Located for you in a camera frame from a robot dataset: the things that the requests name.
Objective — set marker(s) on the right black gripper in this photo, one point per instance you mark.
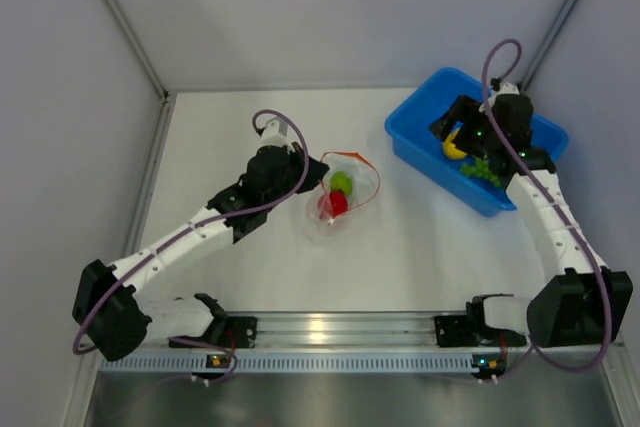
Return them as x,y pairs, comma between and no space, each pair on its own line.
463,110

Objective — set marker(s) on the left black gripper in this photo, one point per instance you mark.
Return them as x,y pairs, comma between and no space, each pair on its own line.
315,172

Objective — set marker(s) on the yellow fake pepper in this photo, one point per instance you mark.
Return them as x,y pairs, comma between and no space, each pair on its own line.
450,150

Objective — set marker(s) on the clear zip top bag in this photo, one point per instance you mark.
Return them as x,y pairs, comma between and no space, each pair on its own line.
319,224

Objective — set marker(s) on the green fake lettuce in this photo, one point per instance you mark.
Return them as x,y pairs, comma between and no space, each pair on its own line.
479,169

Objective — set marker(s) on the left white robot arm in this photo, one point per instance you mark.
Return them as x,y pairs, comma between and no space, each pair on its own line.
113,313

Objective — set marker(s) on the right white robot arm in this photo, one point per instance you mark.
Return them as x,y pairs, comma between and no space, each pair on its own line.
583,302

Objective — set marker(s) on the green fake lime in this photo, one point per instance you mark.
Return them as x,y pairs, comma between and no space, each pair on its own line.
342,182

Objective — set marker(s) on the red fake apple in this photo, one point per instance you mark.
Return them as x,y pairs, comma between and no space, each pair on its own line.
338,203

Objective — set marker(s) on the blue plastic bin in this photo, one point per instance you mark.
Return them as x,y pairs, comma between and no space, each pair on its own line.
523,143

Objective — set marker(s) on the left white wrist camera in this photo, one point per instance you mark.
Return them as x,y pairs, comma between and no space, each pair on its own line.
274,133

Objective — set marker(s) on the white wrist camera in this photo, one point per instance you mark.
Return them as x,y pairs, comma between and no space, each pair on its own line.
274,133
500,87

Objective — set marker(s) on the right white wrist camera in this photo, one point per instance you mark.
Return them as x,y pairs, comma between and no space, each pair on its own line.
500,87

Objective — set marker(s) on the aluminium mounting rail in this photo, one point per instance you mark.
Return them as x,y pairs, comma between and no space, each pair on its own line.
359,329

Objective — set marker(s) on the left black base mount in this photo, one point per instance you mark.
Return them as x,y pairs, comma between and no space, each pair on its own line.
229,332

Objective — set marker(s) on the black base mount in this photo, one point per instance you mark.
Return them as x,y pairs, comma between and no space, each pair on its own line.
454,331
229,332

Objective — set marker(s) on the slotted cable duct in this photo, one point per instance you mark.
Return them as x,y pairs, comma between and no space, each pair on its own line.
280,362

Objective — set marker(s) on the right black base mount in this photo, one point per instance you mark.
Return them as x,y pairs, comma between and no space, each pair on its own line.
454,331

